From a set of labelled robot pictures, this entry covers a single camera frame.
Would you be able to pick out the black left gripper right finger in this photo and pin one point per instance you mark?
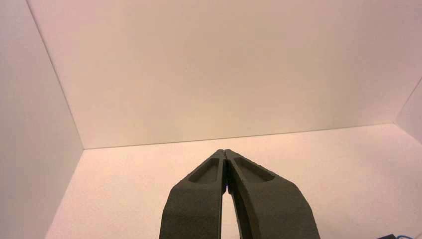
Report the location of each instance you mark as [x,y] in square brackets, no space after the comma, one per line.
[277,207]

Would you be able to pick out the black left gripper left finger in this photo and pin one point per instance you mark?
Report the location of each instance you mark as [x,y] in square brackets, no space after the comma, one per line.
[194,204]

